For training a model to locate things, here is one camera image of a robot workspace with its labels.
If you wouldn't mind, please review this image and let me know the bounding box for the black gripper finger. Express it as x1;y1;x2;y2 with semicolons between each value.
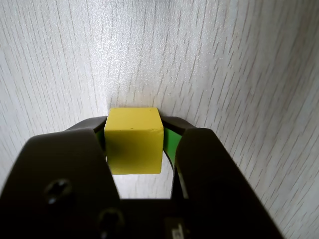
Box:
162;116;285;239
0;116;131;239

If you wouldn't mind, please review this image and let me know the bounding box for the yellow wooden cube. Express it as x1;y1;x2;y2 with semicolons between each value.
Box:
104;107;164;175

